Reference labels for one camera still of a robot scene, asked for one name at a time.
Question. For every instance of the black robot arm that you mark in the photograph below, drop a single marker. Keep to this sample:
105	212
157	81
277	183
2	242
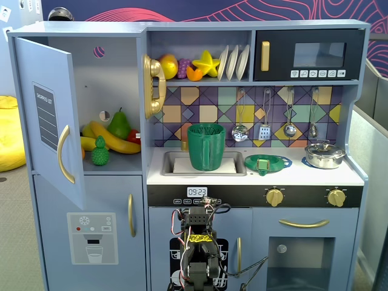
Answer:
197	221

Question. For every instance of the green toy pineapple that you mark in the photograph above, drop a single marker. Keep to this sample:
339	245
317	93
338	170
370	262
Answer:
100	154

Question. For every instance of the gold toy faucet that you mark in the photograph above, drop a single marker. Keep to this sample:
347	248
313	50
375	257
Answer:
184	145

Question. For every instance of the green ribbed cup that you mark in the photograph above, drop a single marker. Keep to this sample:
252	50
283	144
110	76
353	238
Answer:
206	151

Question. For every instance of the grey toy sink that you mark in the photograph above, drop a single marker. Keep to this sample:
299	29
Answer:
168	163

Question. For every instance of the metal perforated skimmer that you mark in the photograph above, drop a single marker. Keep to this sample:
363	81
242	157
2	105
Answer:
240	133

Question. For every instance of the red toy pepper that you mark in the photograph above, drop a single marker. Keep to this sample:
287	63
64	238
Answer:
134	136

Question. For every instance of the orange toy fruit slice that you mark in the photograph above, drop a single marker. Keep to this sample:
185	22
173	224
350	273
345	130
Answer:
193	75

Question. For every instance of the metal slotted spatula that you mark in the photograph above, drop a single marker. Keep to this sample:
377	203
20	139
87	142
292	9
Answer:
264	132

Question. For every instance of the gold toy telephone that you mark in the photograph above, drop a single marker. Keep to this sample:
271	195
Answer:
150	88

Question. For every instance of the large yellow toy banana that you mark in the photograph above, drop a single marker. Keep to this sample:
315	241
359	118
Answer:
121	145

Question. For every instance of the green toy pear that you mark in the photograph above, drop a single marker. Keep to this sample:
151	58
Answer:
119	125

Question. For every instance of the purple toy grapes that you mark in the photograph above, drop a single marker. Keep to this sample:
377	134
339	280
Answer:
183	68

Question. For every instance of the yellow red toy mango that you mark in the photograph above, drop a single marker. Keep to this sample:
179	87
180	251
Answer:
169	67

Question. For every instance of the yellow toy starfruit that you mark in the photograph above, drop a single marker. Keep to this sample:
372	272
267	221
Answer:
206	64

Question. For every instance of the green round lid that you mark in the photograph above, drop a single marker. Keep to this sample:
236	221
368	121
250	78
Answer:
277	162

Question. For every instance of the blue dishwasher door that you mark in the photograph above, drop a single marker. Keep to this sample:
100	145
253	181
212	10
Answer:
160	224

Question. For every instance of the white toy plate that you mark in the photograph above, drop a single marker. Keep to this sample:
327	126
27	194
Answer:
232	63
222	63
242	62

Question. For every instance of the yellow label tag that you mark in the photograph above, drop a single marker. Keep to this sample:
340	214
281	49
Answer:
200	238

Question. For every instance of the gold stove knob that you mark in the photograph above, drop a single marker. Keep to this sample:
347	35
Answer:
274	197
336	197

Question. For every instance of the metal ladle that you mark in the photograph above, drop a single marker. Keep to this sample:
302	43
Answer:
289	130

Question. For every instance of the blue oven door with window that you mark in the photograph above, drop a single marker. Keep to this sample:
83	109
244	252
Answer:
263	224

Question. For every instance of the small yellow toy banana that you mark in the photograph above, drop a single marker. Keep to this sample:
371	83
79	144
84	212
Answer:
88	143

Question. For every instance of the blue freezer door with dispenser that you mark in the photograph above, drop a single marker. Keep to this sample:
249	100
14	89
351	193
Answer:
91	197

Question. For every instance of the metal spoon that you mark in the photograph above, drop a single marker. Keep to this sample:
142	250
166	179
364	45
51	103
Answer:
313	130

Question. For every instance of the black microwave door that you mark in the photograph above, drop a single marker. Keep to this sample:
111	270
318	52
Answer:
279	54

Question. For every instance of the steel pot lid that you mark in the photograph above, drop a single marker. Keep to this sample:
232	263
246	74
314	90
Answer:
322	148

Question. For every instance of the blue toy kitchen unit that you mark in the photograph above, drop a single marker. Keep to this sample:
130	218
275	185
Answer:
242	25

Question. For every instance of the steel toy pot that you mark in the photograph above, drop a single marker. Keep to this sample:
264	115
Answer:
324	160

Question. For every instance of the blue fridge door with list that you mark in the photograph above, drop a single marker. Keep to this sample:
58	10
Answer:
45	69

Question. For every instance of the yellow beanbag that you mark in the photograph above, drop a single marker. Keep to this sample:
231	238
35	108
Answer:
10	136

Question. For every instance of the small wrist camera board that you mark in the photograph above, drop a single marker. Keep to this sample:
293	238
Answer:
209	200

